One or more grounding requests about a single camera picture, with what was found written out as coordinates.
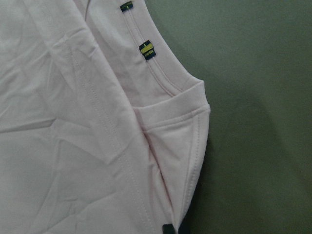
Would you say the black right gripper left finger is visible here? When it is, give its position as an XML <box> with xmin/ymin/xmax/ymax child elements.
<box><xmin>162</xmin><ymin>224</ymin><xmax>175</xmax><ymax>234</ymax></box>

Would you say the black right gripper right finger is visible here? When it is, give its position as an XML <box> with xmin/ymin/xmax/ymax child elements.
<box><xmin>179</xmin><ymin>217</ymin><xmax>191</xmax><ymax>234</ymax></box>

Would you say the pink Snoopy t-shirt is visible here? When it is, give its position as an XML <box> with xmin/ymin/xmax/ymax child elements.
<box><xmin>0</xmin><ymin>0</ymin><xmax>210</xmax><ymax>234</ymax></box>

